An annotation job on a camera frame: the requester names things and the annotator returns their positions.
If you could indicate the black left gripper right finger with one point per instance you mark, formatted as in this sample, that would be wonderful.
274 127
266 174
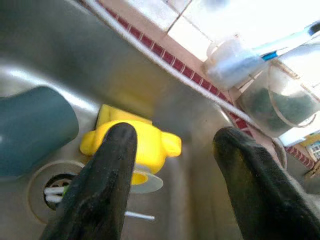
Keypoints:
260 190

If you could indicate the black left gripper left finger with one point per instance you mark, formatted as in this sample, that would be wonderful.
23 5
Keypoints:
105 180

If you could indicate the yellow bowl with grey base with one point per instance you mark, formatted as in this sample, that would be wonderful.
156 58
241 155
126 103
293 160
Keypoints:
155 145

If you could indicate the dark blue mug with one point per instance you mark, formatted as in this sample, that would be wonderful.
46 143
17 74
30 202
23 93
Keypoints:
32 125

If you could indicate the clear plastic bucket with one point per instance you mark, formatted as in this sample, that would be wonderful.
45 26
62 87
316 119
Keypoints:
287 107

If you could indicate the stainless steel sink basin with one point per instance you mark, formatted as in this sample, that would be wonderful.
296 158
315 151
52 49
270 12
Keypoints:
100 62

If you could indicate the translucent toothbrush cup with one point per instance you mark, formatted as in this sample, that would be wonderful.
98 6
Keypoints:
230 70

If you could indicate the blue and white toothbrush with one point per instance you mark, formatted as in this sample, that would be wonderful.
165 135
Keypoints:
271 55

